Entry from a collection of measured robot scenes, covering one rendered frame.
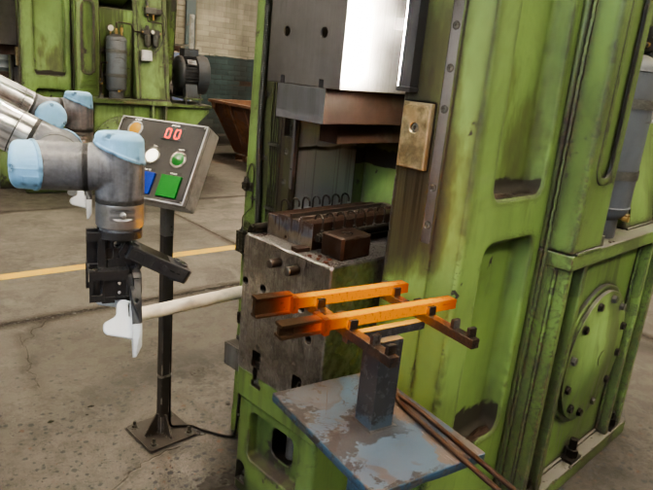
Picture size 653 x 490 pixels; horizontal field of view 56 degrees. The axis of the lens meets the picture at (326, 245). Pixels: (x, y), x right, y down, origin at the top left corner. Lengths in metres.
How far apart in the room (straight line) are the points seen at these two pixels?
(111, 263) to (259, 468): 1.22
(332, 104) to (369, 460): 0.92
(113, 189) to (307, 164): 1.11
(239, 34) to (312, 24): 9.39
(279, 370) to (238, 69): 9.49
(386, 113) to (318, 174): 0.35
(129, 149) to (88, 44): 5.47
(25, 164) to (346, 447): 0.81
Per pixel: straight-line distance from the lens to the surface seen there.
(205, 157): 2.05
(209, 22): 10.81
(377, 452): 1.32
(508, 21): 1.58
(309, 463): 1.90
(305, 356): 1.75
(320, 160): 2.06
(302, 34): 1.75
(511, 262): 1.94
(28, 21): 6.45
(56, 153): 1.00
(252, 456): 2.16
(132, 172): 0.99
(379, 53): 1.74
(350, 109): 1.74
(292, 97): 1.77
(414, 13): 1.63
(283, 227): 1.82
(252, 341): 1.94
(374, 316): 1.26
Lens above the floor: 1.41
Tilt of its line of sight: 16 degrees down
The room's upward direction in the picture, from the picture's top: 6 degrees clockwise
